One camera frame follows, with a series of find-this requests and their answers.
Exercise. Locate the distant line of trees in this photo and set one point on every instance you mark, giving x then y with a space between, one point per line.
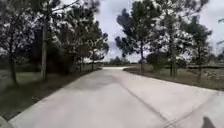
118 61

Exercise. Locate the row of pine trees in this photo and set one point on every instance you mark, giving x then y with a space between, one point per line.
141 36
44 50

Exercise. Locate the pale concrete path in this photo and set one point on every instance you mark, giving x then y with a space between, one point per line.
100 103

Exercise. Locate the round dark bush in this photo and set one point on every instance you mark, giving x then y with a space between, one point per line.
157 60

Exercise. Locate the grass verge with dark soil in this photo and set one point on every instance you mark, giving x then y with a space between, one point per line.
23 88
186 77

